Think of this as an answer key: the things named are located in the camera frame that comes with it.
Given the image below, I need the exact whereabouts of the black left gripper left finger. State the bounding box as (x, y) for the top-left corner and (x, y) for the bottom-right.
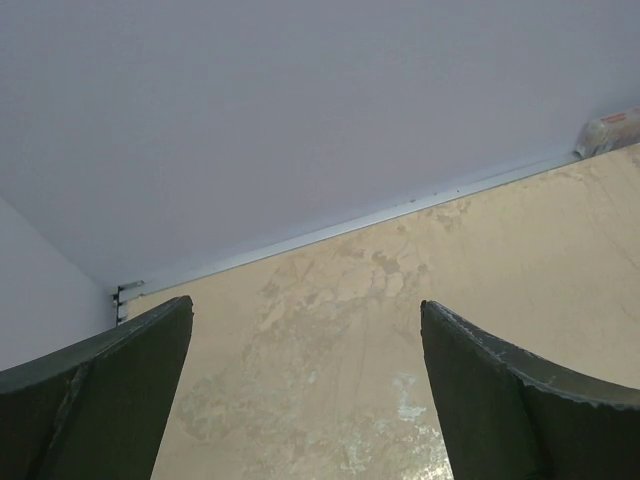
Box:
(1, 296), (193, 479)

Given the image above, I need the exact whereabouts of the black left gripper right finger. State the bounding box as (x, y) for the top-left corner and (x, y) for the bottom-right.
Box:
(421, 301), (639, 479)

